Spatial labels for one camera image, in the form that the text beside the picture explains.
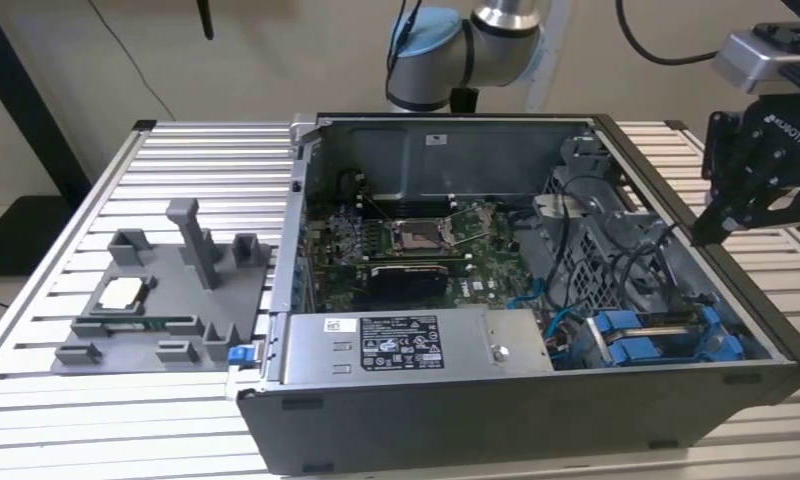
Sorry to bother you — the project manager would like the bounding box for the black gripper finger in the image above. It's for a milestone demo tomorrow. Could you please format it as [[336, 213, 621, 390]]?
[[689, 110, 743, 246], [723, 184, 800, 237]]

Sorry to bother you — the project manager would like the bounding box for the metal drive cage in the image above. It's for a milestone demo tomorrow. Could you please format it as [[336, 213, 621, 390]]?
[[516, 132, 772, 374]]

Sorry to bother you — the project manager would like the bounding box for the green motherboard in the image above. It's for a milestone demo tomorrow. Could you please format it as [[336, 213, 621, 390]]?
[[299, 197, 561, 314]]

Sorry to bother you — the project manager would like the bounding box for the CPU socket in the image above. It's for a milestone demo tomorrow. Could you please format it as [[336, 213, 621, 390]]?
[[389, 218, 456, 256]]

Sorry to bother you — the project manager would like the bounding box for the silver power supply box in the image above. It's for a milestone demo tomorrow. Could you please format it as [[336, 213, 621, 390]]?
[[280, 307, 555, 387]]

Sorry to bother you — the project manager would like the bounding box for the black graphics card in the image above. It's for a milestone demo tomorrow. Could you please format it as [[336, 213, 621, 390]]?
[[365, 263, 452, 297]]

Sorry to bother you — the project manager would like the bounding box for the black PC case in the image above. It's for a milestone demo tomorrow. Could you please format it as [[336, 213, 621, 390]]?
[[224, 110, 800, 476]]

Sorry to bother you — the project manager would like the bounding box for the grey parts rack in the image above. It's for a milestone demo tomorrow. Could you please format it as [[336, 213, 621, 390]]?
[[49, 197, 274, 376]]

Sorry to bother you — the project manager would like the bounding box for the green RAM stick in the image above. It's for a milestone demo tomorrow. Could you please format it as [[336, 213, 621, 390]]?
[[102, 317, 200, 333]]

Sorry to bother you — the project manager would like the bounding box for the silver CPU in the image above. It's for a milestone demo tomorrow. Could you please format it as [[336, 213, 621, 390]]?
[[90, 275, 154, 314]]

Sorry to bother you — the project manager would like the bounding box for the black stand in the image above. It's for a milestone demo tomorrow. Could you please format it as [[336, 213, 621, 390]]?
[[0, 0, 94, 277]]

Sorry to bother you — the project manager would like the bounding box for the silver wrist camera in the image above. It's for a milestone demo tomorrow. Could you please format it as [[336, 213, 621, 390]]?
[[709, 22, 800, 96]]

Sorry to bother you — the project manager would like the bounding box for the black wire with connector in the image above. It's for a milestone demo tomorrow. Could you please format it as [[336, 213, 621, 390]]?
[[612, 222, 681, 304]]

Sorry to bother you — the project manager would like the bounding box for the thin black wire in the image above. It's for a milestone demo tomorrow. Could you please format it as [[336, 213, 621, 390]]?
[[544, 174, 641, 301]]

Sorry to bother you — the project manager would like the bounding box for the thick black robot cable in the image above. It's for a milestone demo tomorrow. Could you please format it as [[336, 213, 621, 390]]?
[[613, 0, 726, 65]]

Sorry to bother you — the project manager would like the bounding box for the socket cover metal frame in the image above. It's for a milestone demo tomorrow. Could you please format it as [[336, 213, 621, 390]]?
[[451, 206, 505, 239]]

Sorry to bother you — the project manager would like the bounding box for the flat blue wire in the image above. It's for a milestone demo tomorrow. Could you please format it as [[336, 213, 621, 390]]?
[[543, 307, 585, 354]]

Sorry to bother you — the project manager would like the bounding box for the yellow red power wire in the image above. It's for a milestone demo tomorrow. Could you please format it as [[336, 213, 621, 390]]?
[[539, 332, 579, 359]]

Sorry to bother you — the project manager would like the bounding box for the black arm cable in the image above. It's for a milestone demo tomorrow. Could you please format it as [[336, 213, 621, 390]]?
[[383, 0, 425, 101]]

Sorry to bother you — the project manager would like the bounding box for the thin black wall cable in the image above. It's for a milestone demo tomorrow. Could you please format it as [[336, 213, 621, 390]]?
[[89, 0, 178, 122]]

